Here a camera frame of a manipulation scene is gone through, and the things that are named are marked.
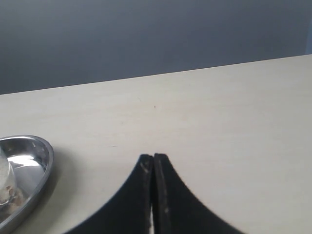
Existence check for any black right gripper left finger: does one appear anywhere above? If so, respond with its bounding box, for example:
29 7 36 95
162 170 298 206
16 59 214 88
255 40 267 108
68 155 153 234

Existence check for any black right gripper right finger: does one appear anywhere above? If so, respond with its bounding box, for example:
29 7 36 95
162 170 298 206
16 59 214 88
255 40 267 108
152 154 242 234

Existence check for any clear plastic shaker bottle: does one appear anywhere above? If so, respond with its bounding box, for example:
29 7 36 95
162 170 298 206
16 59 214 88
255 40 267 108
0 149 24 216

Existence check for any round stainless steel plate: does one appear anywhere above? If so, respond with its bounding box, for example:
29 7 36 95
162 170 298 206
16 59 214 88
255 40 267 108
0 135 54 234

